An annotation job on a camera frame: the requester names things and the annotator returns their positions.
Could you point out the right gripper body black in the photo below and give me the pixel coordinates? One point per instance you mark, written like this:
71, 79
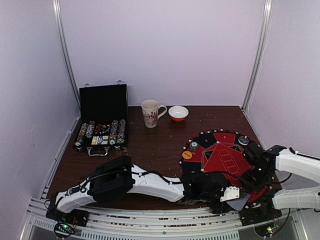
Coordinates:
250, 152

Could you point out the right aluminium frame post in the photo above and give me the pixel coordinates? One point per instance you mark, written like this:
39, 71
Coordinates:
261, 46

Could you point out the black dealer button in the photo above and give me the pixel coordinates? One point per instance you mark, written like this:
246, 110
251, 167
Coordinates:
243, 140

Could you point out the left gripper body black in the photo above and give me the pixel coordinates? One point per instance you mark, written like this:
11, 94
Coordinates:
217, 208

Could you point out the black poker chip case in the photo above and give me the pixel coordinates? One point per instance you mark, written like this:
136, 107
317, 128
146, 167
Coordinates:
104, 119

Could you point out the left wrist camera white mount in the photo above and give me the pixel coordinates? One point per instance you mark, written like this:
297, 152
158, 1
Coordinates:
230, 193

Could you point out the orange white ceramic bowl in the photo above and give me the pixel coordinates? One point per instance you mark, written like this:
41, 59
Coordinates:
178, 113

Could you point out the stack of poker chips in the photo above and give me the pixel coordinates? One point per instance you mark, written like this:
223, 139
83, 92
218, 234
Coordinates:
193, 146

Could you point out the left aluminium frame post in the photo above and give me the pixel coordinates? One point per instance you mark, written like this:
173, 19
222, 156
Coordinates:
56, 4

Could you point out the aluminium front rail base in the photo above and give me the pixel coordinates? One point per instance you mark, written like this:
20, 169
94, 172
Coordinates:
148, 218

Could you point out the white floral ceramic mug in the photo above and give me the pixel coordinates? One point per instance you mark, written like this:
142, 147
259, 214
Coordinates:
152, 111

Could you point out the red black poker mat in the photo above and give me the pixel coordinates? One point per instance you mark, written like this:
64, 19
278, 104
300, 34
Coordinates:
219, 150

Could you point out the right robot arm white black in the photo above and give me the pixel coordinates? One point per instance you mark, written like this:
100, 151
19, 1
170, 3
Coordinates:
279, 164

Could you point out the orange big blind button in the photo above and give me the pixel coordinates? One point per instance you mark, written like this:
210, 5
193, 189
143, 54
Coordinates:
187, 155

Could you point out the deck of playing cards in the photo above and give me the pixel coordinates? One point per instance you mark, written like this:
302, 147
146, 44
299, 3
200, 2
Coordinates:
239, 203

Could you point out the aluminium frame post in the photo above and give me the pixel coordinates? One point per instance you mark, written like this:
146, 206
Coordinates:
261, 46
56, 4

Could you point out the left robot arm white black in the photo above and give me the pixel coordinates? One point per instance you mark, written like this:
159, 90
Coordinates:
118, 177

